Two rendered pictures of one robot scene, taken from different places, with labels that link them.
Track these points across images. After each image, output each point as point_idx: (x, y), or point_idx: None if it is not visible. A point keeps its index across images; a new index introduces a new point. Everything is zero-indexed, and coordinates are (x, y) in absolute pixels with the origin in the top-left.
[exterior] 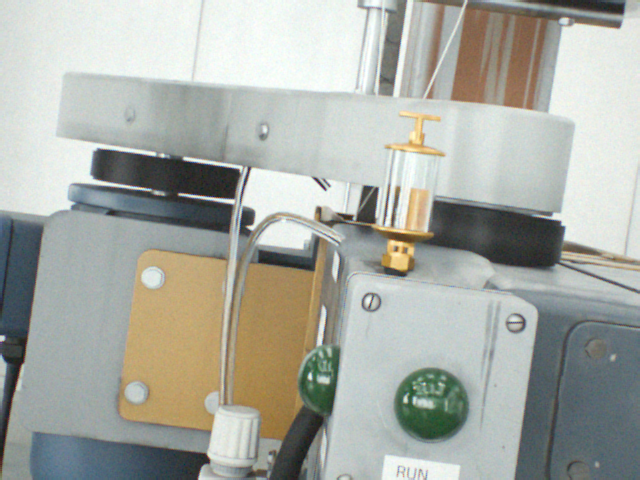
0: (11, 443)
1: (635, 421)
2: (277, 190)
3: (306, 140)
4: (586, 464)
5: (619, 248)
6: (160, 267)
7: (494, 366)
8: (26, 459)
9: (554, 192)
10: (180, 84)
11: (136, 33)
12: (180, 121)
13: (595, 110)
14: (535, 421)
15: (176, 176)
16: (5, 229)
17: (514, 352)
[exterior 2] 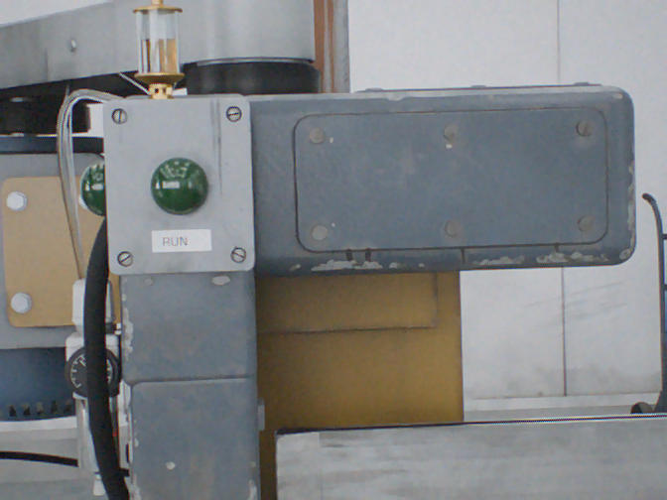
0: (0, 483)
1: (356, 187)
2: None
3: (105, 44)
4: (325, 225)
5: None
6: (21, 191)
7: (223, 149)
8: (17, 495)
9: (301, 42)
10: (4, 26)
11: None
12: (9, 57)
13: (508, 62)
14: (282, 200)
15: (26, 115)
16: None
17: (236, 136)
